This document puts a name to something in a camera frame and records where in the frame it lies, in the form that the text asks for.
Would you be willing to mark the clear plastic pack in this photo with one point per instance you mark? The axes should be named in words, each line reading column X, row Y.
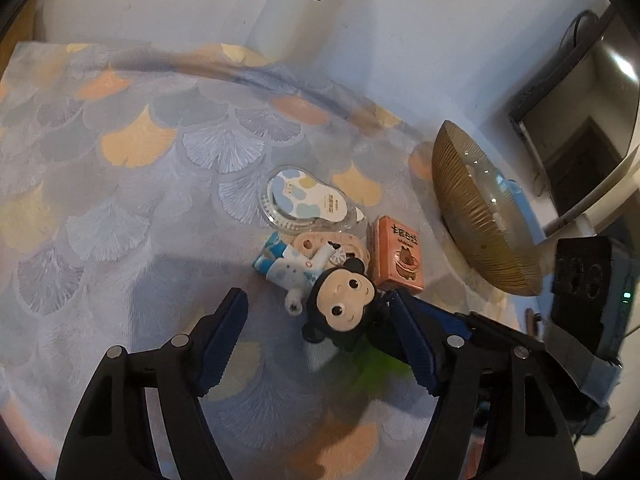
column 305, row 200

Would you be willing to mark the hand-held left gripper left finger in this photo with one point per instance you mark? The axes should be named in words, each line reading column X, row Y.
column 225, row 340

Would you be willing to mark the doll in white clothes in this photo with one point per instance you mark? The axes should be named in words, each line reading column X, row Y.
column 295, row 270

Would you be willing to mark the amber ribbed glass plate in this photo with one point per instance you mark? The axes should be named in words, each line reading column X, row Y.
column 480, row 210

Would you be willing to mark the white pole with black clamp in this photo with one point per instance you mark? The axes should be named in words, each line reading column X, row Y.
column 290, row 15

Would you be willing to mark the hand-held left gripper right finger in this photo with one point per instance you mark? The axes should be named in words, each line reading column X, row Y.
column 414, row 345

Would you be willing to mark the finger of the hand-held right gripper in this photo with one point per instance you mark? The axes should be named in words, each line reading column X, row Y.
column 500, row 329

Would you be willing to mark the printed blanket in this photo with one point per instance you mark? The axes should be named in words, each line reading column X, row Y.
column 125, row 185

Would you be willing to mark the orange small box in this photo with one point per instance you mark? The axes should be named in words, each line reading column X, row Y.
column 400, row 255

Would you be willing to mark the black monkey toy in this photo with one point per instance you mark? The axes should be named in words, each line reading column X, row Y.
column 340, row 300

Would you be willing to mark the black television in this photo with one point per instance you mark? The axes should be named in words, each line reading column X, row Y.
column 585, row 150

